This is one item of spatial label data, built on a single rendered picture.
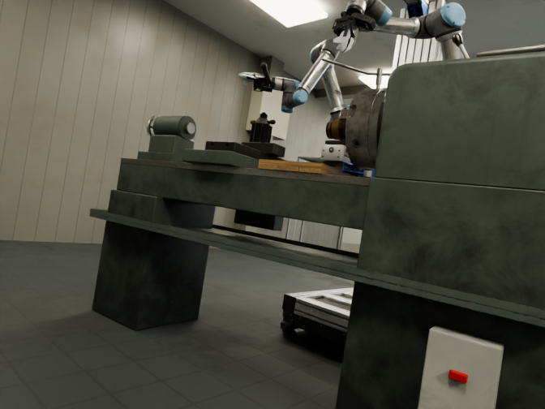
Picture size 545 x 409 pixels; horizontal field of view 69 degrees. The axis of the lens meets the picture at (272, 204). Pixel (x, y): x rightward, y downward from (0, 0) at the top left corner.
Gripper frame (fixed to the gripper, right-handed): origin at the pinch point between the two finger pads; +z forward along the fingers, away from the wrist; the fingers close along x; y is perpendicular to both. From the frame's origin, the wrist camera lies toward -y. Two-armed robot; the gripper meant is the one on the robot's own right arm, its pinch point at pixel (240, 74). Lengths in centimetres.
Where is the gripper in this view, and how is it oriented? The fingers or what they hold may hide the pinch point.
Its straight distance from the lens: 239.1
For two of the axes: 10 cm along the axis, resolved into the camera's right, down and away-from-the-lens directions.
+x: -0.6, -6.3, 7.8
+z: -9.8, -1.1, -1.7
